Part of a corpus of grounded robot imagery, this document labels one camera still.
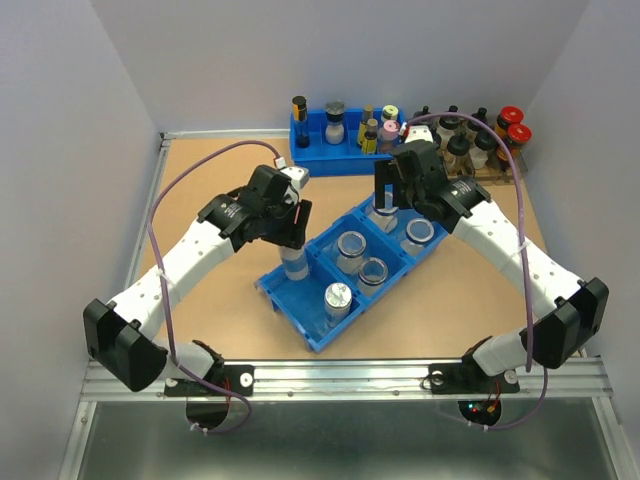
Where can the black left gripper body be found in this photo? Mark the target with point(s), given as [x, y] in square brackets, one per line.
[278, 218]

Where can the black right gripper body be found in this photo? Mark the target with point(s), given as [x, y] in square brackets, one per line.
[418, 195]

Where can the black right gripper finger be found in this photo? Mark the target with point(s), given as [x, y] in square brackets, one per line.
[384, 184]
[403, 192]

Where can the foil lid jar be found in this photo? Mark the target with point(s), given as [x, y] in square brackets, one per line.
[294, 262]
[337, 302]

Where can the round glass jar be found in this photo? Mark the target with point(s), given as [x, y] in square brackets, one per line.
[372, 276]
[351, 246]
[418, 233]
[385, 219]

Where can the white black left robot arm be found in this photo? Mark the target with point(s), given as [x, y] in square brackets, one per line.
[120, 334]

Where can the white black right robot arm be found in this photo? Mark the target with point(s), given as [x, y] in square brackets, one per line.
[563, 311]

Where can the pink lid small jar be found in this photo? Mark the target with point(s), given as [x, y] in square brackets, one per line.
[387, 137]

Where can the black cap shaker front left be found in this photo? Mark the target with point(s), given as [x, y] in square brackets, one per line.
[437, 140]

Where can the black cap shaker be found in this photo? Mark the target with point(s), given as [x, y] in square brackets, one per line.
[479, 117]
[456, 152]
[437, 140]
[423, 122]
[484, 144]
[447, 124]

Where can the black cap shaker front middle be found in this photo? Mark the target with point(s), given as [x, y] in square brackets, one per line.
[456, 152]

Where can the blue rectangular divided tray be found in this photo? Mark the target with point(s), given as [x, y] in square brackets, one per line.
[323, 159]

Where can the yellow lid small jar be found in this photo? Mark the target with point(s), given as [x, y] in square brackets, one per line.
[389, 113]

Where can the black cap shaker front right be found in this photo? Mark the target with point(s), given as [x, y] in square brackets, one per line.
[484, 144]

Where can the blue three-compartment bin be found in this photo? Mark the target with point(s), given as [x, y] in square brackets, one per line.
[302, 302]

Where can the black cap shaker rear middle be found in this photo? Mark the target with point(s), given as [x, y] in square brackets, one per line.
[447, 124]

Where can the yellow label sauce bottle rear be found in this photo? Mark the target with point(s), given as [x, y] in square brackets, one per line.
[367, 115]

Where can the clear acrylic bottle rack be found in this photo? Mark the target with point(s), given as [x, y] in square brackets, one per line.
[491, 172]

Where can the black cap shaker rear left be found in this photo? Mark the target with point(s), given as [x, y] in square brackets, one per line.
[423, 122]

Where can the black cap salt grinder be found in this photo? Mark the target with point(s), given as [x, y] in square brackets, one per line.
[334, 131]

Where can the black cap shaker rear right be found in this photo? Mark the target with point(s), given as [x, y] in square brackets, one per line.
[479, 117]

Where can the gold black spray bottle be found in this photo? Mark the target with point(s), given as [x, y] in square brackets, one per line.
[300, 117]

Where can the red lid jar front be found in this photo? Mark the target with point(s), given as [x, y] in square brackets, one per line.
[515, 137]

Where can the red lid jar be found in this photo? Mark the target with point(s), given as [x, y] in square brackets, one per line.
[507, 116]
[515, 137]

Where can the red lid jar rear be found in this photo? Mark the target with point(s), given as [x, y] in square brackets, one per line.
[507, 116]

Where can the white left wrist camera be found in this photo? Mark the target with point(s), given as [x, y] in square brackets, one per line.
[299, 175]

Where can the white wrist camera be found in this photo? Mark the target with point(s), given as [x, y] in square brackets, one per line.
[299, 175]
[415, 136]

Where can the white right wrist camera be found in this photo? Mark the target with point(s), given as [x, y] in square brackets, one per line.
[415, 136]

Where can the aluminium front rail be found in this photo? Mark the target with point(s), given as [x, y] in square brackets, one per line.
[360, 380]

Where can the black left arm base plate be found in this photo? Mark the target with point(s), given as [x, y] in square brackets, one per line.
[237, 378]

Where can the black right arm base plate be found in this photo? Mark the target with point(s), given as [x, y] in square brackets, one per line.
[464, 378]

